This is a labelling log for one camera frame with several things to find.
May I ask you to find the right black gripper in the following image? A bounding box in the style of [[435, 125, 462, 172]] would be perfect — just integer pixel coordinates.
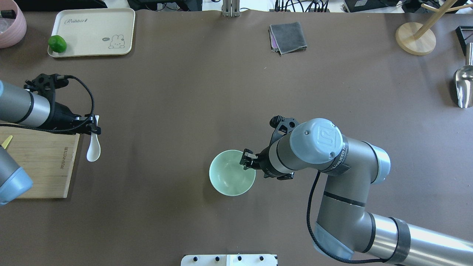
[[239, 146, 295, 180]]

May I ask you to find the wooden mug tree stand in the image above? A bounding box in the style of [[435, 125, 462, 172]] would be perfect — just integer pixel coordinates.
[[395, 0, 473, 56]]

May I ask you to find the green lime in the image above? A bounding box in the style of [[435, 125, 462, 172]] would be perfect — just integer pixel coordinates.
[[48, 35, 67, 53]]

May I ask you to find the cream rabbit tray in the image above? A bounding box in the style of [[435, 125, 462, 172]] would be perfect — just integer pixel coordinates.
[[48, 7, 135, 58]]

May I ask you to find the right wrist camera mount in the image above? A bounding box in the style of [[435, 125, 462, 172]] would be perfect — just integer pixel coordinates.
[[270, 116, 300, 146]]

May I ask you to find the white pole base plate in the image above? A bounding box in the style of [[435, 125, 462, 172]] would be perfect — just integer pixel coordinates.
[[181, 254, 279, 266]]

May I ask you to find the metal scoop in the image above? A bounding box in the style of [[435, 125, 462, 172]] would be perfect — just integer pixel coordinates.
[[455, 43, 473, 108]]

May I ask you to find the black glass rack tray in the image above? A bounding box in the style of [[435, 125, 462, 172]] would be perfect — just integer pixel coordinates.
[[455, 25, 473, 55]]

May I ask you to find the bamboo cutting board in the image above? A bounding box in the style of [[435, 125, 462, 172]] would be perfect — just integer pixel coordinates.
[[0, 127, 80, 199]]

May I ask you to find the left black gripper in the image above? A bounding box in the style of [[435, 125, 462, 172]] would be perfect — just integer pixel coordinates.
[[39, 100, 101, 135]]

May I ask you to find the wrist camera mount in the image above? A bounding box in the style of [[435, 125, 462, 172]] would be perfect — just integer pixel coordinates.
[[23, 74, 69, 102], [270, 116, 300, 146]]

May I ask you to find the aluminium frame post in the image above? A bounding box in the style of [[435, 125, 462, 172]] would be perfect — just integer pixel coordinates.
[[222, 0, 241, 17]]

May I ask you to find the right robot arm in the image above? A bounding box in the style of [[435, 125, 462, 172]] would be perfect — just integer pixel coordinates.
[[240, 116, 473, 266]]

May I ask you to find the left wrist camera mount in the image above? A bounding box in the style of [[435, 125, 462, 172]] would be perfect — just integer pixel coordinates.
[[23, 74, 69, 102]]

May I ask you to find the grey folded cloth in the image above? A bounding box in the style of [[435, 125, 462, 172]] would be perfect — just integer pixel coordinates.
[[269, 22, 307, 55]]

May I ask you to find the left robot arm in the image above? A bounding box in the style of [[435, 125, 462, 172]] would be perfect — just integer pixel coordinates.
[[0, 74, 101, 205]]

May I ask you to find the pink bowl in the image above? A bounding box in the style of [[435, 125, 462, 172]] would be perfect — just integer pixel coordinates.
[[0, 0, 27, 49]]

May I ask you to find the white plastic spoon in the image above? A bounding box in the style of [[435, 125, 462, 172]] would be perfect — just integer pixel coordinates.
[[86, 115, 101, 162]]

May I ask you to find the yellow plastic knife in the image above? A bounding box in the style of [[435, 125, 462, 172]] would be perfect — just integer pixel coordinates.
[[1, 135, 13, 150]]

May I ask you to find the light green bowl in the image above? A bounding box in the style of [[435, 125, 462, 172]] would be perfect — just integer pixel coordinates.
[[208, 150, 256, 197]]

